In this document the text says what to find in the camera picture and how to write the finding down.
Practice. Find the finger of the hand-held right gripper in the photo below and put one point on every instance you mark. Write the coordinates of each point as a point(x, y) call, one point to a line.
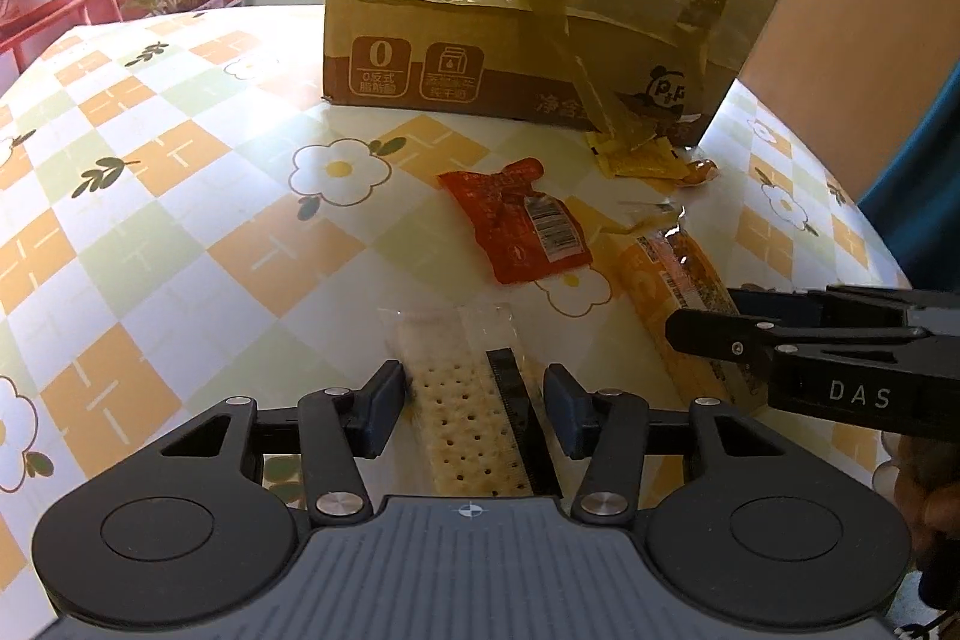
point(712, 336)
point(780, 304)

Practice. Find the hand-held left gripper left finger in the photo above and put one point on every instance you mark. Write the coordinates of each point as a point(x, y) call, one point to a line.
point(386, 406)

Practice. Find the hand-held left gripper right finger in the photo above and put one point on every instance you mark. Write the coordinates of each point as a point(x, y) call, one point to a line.
point(562, 409)

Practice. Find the orange bread packet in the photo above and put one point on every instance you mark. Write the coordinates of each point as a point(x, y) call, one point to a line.
point(675, 287)

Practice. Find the clear-wrapped cracker packet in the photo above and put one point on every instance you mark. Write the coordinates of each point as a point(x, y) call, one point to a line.
point(457, 415)

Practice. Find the person's right hand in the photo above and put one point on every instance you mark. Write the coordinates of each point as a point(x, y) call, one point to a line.
point(926, 482)

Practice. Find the orange wrapped candy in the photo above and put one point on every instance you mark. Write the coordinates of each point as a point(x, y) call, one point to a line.
point(703, 170)

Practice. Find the teal cloth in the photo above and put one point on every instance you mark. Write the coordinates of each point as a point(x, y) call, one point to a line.
point(922, 212)

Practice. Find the small yellow sachet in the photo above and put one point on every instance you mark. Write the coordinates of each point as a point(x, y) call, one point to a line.
point(652, 160)

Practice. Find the red snack packet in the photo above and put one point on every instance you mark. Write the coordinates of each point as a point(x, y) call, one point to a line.
point(517, 220)

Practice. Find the checkered floral tablecloth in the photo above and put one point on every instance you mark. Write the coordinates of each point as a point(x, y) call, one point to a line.
point(187, 220)

